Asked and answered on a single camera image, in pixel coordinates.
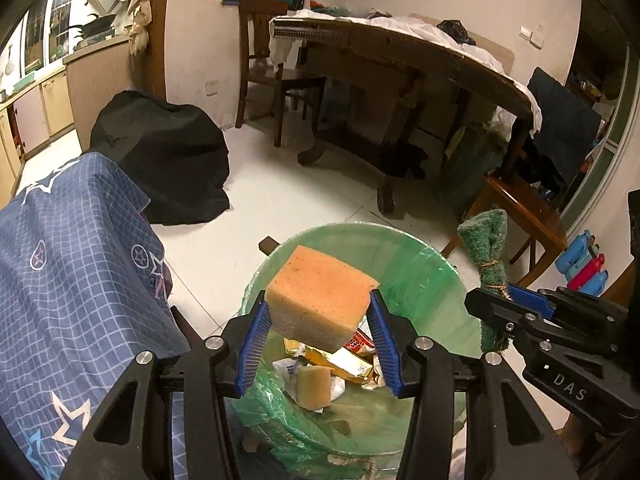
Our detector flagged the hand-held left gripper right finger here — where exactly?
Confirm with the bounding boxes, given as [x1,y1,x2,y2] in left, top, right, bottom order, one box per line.
[367,289,566,480]

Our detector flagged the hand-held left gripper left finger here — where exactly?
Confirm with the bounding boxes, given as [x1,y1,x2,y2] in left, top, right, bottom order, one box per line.
[60,300,273,480]

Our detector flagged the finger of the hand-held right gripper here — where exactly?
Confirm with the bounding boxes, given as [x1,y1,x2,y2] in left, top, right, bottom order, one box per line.
[505,282,566,321]
[464,287,544,342]

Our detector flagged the white paper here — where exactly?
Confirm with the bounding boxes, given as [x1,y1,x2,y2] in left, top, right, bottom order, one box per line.
[272,357,301,386]

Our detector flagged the yellow packet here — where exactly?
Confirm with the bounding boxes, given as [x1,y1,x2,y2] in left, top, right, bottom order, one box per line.
[285,337,373,386]

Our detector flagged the large yellow sponge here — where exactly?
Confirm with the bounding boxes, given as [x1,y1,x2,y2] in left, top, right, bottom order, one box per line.
[295,364,335,413]

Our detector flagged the green cloth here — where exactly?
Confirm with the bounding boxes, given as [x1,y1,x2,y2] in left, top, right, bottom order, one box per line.
[457,208,513,356]

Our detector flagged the green lined trash bin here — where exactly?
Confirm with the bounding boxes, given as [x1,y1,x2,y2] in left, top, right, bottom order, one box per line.
[240,222,483,480]

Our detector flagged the orange sponge block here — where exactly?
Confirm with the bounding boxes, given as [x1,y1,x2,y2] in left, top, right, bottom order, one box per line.
[265,245,380,353]

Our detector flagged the red plastic bottle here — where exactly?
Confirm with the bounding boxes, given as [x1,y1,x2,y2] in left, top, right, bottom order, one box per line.
[567,254,606,291]

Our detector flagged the blue plastic bottle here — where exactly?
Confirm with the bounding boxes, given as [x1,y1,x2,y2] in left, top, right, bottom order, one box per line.
[555,230,597,277]

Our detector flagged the low wooden chair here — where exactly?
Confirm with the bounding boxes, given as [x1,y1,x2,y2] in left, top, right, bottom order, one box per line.
[442,172,568,286]

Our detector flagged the dark green bag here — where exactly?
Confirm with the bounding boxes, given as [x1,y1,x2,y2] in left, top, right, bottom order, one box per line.
[440,125,506,211]

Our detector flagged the dark jacket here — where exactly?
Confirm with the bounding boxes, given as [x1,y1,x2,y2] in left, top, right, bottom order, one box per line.
[522,66,601,196]

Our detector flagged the blue star print tablecloth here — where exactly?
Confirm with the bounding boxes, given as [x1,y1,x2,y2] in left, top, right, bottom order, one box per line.
[0,152,191,480]

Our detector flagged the black covered bundle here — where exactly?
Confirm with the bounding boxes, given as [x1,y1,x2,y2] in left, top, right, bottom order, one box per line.
[89,90,232,226]

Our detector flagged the dark wooden dining table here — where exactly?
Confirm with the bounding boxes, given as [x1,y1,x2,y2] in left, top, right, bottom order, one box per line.
[270,15,533,216]

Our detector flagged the black plastic bag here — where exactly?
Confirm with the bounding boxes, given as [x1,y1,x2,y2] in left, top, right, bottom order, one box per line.
[436,19,476,46]

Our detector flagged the beige kitchen base cabinets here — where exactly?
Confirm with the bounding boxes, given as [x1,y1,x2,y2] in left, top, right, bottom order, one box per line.
[0,35,136,196]

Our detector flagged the beige hanging mesh bag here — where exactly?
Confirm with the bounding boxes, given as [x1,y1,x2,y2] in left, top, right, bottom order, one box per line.
[127,0,151,56]

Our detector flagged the black wok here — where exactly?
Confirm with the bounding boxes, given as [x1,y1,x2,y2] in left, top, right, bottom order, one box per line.
[65,15,116,37]

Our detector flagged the kitchen window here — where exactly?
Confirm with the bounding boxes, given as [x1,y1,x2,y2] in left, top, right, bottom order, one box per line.
[22,0,81,68]

